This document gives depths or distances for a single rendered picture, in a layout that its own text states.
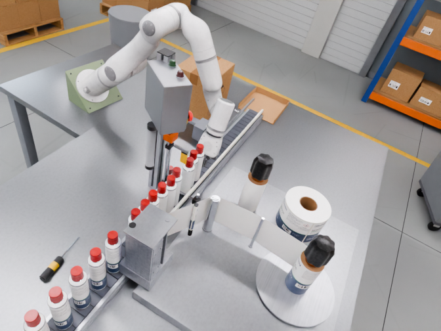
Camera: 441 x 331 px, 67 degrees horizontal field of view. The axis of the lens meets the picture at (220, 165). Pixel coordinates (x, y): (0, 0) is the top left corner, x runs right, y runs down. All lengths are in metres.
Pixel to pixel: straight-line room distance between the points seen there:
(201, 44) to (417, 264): 2.44
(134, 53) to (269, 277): 1.11
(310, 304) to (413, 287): 1.68
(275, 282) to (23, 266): 0.91
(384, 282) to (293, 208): 1.54
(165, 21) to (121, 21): 2.38
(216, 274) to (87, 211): 0.60
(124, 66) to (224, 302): 1.11
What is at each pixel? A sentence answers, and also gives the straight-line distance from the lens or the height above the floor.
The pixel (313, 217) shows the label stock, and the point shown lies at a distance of 1.43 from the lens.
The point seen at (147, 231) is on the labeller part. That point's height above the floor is 1.14.
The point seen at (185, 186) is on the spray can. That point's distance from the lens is 1.47.
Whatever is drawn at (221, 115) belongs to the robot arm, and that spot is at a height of 1.20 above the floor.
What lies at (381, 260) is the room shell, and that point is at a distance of 2.95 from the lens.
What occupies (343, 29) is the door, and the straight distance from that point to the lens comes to 5.54.
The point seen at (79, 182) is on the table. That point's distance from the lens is 1.63.
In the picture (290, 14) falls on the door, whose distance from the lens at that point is 5.73.
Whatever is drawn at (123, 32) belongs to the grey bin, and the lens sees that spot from 3.83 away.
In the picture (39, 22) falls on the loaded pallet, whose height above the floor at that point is 0.14.
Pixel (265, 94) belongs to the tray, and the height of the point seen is 0.84.
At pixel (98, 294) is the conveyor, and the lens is 1.26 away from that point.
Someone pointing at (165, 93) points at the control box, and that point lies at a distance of 1.06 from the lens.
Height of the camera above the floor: 2.02
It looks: 42 degrees down
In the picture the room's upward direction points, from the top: 15 degrees clockwise
